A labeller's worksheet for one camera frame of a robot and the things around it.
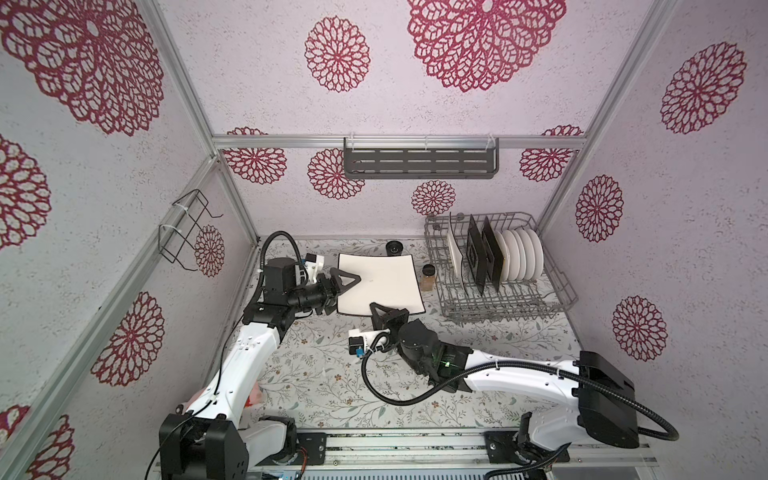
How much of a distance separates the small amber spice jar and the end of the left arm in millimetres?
349

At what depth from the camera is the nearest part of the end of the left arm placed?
576 millimetres

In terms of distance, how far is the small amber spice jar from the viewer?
3.32 feet
